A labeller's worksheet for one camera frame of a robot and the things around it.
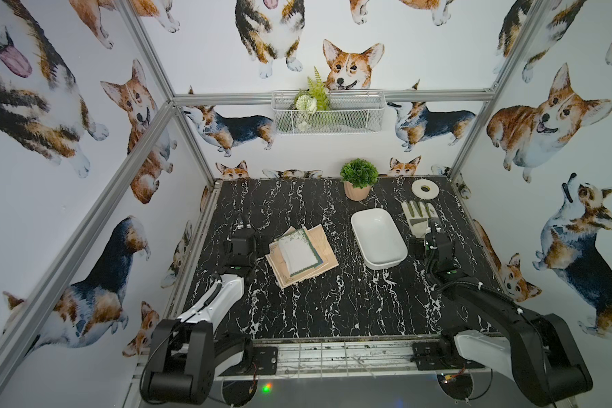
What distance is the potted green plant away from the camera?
1025 mm

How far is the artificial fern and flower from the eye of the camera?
2.63ft

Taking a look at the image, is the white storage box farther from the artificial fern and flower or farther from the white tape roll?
the artificial fern and flower

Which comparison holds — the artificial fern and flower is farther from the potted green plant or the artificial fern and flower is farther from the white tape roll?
the white tape roll

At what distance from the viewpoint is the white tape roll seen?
1161 mm

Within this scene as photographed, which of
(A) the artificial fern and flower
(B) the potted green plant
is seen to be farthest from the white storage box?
(A) the artificial fern and flower

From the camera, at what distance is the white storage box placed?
0.92 meters
